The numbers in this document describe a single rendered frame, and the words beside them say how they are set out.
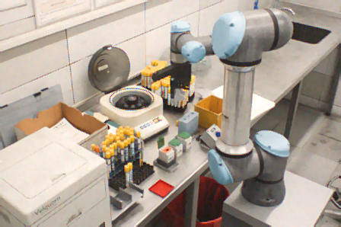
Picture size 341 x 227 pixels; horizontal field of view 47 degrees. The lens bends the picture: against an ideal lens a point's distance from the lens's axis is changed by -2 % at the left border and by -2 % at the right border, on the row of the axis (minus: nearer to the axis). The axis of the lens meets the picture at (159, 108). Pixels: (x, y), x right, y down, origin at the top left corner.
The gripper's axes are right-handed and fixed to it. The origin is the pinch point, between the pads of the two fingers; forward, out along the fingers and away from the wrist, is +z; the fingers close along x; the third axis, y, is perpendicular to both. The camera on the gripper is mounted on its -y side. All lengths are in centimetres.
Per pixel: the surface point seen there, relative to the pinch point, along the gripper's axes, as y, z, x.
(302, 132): 97, 111, 138
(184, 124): 6.3, 6.2, -6.8
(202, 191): 17, 68, 16
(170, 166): 3.3, 12.5, -26.2
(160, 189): 1.3, 13.0, -38.4
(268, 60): 49, 20, 87
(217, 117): 19.6, 7.0, 1.5
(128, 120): -17.3, 6.1, -8.5
